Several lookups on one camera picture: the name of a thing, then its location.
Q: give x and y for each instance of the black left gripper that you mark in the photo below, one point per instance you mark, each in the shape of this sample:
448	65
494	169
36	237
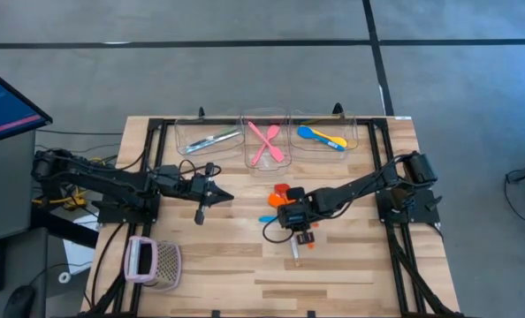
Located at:
196	187

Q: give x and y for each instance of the blue silicone spoon with label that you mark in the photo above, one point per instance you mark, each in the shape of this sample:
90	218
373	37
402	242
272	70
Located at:
305	132

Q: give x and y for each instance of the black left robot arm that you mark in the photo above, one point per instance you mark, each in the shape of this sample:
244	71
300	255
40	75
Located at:
108	179

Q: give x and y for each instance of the yellow silicone spoon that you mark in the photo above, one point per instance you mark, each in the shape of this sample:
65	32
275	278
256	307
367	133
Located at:
340	141

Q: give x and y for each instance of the black computer mouse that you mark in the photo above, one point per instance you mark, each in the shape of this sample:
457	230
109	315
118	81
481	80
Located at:
19	302

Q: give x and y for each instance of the computer monitor with blue screen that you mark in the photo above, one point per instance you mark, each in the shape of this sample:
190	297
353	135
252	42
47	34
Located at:
6	106

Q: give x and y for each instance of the narrow clear plastic bin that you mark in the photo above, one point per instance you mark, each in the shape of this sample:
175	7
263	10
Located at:
267	165

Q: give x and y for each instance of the white tape roll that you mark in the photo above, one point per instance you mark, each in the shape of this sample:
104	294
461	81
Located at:
60	277

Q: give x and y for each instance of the light blue silicone spatula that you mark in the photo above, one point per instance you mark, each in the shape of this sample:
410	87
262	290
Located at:
267	218

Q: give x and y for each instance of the black frame bracket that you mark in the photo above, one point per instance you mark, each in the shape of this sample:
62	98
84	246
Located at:
215	314
201	115
311	314
338	111

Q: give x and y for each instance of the wide clear plastic bin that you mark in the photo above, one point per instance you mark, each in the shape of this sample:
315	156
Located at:
207	148
322	154

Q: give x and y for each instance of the pink silicone spatula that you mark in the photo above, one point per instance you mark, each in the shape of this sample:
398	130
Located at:
257	156
280	155

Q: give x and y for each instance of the black beam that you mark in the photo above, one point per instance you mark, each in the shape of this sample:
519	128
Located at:
63	227

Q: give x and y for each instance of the black aluminium table frame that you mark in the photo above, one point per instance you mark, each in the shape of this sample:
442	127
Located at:
377	123

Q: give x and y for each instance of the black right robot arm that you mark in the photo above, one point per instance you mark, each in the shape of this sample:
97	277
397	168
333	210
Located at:
359	185

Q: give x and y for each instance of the pink mesh basket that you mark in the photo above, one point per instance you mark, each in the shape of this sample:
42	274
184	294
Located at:
152	265

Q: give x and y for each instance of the grey cabinet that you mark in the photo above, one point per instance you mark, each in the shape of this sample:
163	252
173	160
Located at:
6	190

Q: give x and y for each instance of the white paper sheet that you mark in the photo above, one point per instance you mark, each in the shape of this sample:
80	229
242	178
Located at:
79	256

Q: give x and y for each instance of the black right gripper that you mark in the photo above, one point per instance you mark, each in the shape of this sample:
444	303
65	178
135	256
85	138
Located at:
294	214

